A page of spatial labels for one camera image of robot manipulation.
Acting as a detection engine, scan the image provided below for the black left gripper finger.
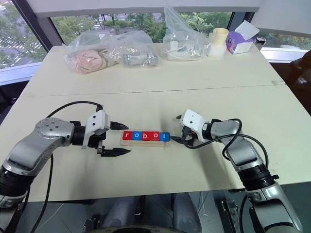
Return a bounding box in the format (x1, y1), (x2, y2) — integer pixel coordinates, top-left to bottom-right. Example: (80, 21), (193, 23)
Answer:
(110, 121), (129, 131)
(101, 148), (131, 158)

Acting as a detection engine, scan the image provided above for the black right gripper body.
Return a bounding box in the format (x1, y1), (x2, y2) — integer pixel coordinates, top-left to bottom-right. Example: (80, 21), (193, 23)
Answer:
(181, 126), (199, 144)

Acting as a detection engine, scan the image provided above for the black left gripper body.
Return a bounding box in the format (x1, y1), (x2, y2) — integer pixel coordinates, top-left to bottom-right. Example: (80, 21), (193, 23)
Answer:
(86, 130), (107, 156)

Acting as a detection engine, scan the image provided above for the wooden letter tray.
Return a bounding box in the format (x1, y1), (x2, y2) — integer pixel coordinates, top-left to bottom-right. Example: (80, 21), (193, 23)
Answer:
(120, 131), (172, 148)

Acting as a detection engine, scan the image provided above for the clear bag with grey parts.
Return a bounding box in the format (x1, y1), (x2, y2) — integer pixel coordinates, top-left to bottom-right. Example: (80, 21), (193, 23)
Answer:
(114, 31), (160, 68)

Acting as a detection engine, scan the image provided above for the clear bag with pink cloth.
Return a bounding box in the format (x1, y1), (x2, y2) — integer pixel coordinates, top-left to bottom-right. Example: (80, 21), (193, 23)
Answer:
(63, 33), (122, 75)

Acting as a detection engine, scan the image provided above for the small black clamp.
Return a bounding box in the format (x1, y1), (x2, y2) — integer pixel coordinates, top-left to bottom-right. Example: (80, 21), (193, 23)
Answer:
(84, 213), (102, 229)

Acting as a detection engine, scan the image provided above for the purple tissue box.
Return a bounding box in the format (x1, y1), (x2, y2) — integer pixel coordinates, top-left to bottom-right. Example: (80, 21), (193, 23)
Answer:
(225, 20), (260, 54)

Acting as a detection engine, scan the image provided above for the dark lidded cup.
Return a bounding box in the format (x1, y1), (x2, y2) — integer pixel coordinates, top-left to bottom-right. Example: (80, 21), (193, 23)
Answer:
(254, 37), (266, 50)

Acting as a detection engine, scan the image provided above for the dark brown chair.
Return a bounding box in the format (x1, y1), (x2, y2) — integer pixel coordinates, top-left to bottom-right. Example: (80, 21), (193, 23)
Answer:
(285, 50), (311, 98)

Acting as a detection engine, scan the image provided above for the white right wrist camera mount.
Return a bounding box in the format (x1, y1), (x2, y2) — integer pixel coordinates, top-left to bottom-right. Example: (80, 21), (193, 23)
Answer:
(181, 109), (209, 141)

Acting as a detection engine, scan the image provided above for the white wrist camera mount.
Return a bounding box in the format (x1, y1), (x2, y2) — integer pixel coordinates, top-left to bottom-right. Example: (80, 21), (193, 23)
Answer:
(181, 109), (209, 141)
(81, 110), (110, 149)

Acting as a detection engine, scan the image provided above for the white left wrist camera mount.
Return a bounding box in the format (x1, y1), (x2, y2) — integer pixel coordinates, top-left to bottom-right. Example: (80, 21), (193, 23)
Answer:
(81, 110), (110, 149)

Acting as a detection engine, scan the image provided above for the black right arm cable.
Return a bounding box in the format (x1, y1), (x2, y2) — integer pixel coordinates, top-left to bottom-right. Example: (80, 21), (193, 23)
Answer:
(184, 118), (270, 172)

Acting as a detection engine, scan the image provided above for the clear bag with white cable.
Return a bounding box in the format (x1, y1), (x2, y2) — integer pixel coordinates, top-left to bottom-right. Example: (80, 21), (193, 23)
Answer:
(163, 5), (212, 61)

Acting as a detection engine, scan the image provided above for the black metal bracket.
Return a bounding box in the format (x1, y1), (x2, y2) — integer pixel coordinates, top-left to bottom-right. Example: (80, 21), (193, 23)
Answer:
(221, 199), (241, 233)

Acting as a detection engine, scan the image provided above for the dark window frame post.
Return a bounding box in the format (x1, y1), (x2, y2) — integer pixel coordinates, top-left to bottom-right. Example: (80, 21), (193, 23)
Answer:
(227, 11), (256, 34)
(13, 0), (64, 49)

